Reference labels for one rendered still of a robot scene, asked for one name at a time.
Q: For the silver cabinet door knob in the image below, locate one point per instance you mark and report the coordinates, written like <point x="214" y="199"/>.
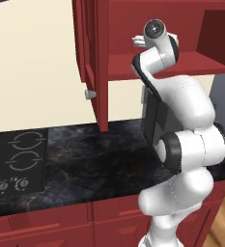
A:
<point x="90" y="94"/>

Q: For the red narrow drawer front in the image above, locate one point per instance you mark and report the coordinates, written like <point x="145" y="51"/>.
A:
<point x="117" y="205"/>

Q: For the red base cabinet door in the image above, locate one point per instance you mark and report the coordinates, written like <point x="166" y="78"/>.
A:
<point x="110" y="234"/>

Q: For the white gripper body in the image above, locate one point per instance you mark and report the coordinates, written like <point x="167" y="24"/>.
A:
<point x="139" y="41"/>

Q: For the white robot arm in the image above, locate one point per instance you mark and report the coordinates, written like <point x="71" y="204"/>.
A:
<point x="188" y="106"/>

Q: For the grey hob knob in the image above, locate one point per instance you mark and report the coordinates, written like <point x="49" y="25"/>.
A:
<point x="1" y="186"/>
<point x="22" y="183"/>

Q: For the black hob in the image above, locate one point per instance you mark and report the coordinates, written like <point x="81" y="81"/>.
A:
<point x="17" y="160"/>

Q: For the dark grey box appliance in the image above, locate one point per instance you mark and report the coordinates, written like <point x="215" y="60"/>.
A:
<point x="152" y="119"/>

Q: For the red base cabinet end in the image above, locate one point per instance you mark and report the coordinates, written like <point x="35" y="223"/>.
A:
<point x="210" y="209"/>

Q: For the red wall cabinet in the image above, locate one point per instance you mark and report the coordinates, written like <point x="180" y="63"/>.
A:
<point x="126" y="32"/>

